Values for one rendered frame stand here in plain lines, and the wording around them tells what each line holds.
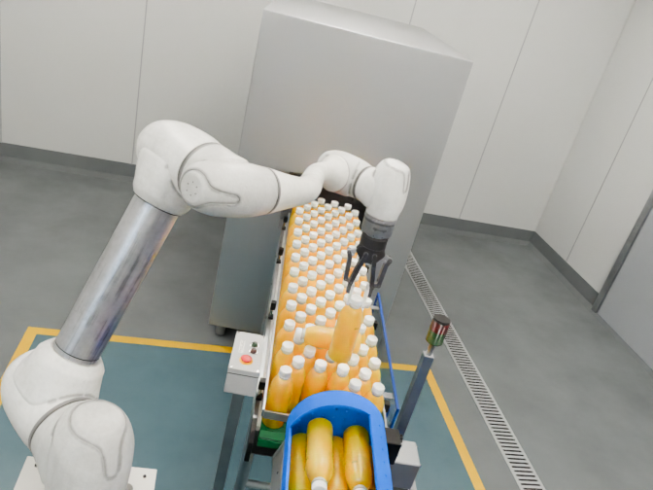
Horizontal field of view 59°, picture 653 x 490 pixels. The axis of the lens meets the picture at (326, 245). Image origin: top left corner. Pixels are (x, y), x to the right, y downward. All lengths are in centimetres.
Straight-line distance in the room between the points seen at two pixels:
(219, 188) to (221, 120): 459
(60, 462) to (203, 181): 59
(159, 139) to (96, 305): 37
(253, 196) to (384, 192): 50
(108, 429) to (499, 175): 563
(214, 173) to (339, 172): 56
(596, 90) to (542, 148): 75
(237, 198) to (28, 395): 61
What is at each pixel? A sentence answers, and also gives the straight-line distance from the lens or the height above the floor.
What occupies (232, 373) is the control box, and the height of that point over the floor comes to 108.
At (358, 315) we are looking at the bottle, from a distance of 171.
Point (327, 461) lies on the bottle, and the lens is 157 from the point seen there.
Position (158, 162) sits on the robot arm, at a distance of 120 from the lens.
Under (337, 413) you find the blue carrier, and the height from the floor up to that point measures 115.
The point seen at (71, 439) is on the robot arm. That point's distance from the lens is 123.
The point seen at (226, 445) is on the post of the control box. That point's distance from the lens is 218.
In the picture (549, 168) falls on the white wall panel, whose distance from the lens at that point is 668.
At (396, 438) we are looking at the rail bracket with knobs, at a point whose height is 100.
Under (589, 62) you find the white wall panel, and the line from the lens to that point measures 651.
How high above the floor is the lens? 226
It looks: 25 degrees down
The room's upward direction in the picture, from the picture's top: 15 degrees clockwise
